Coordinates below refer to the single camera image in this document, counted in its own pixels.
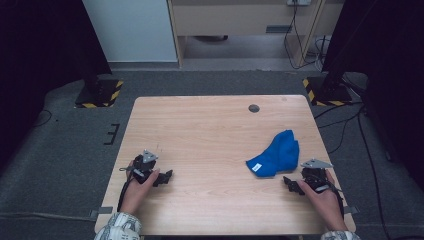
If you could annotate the black floor tape marks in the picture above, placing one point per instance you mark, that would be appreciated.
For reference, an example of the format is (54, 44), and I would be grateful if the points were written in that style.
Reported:
(113, 134)

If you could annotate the person's left hand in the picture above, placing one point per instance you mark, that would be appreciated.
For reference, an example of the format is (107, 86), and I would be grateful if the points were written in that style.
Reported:
(136, 195)

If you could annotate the person's right hand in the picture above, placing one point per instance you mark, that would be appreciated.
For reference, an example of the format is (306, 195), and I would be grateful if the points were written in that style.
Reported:
(326, 203)

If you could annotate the blue cloth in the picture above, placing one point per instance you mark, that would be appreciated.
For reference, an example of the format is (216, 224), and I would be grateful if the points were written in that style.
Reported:
(276, 153)

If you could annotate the white cabinet panel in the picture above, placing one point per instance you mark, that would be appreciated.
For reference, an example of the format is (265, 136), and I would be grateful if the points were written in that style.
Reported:
(130, 30)

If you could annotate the black curtain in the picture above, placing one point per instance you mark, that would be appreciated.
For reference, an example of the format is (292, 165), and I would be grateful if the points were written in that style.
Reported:
(40, 50)
(393, 50)

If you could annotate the black stand base striped tape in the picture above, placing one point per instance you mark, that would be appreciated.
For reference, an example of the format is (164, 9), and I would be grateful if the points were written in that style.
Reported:
(328, 95)
(100, 96)

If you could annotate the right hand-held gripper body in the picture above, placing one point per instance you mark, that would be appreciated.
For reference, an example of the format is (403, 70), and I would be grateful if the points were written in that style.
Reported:
(315, 175)

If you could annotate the grey round table grommet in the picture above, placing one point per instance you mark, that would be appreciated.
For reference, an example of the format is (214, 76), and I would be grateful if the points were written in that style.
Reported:
(254, 108)

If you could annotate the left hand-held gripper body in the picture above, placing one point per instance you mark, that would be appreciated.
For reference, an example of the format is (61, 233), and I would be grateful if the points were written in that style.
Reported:
(146, 166)

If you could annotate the grey tape piece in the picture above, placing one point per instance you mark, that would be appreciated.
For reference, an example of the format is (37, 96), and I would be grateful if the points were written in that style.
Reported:
(103, 210)
(352, 210)

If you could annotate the light wooden desk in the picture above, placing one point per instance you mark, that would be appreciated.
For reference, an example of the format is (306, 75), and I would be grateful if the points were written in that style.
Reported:
(233, 20)

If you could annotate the white power strip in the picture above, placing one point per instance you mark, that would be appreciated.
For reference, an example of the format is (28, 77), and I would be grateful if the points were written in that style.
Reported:
(298, 2)

